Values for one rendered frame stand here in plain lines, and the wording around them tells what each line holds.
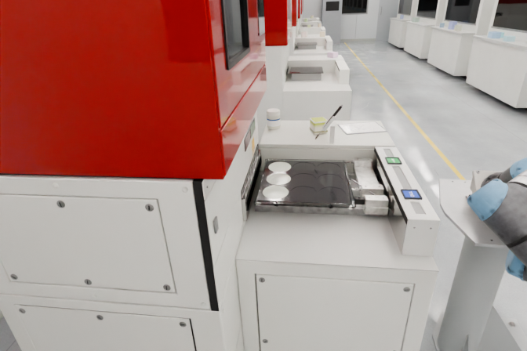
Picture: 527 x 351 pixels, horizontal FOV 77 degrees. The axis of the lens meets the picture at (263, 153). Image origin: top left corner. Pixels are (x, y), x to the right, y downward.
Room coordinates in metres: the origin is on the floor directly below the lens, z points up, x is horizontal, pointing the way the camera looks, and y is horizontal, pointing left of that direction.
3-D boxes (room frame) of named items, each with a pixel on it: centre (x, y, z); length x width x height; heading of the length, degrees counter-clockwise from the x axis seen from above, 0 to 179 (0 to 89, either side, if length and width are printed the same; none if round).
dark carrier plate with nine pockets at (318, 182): (1.20, -0.16, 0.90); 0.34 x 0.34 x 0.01; 82
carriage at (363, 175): (1.18, -0.43, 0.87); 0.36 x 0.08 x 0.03; 172
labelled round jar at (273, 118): (1.66, -0.06, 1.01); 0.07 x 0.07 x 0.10
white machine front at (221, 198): (1.04, 0.09, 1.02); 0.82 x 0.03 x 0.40; 172
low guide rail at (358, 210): (1.07, -0.20, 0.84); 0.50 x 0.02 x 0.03; 82
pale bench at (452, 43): (7.35, -4.50, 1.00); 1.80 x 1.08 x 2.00; 172
